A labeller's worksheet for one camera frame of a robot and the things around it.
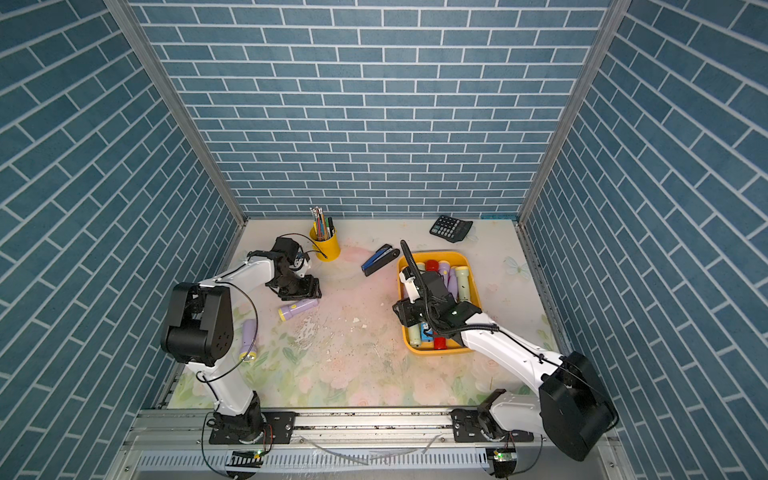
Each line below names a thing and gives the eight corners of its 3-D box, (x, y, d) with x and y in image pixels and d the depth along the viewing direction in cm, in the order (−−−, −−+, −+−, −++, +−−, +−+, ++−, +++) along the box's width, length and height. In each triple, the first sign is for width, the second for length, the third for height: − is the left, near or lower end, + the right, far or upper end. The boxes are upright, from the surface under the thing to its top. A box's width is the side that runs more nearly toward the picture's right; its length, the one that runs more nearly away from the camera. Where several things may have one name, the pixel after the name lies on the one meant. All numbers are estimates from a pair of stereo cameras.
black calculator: (429, 233, 118) (430, 229, 116) (442, 215, 125) (442, 210, 123) (460, 246, 114) (461, 242, 112) (471, 226, 121) (473, 222, 119)
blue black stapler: (367, 277, 106) (366, 272, 103) (358, 267, 108) (357, 262, 106) (400, 255, 112) (400, 250, 110) (390, 246, 115) (390, 241, 113)
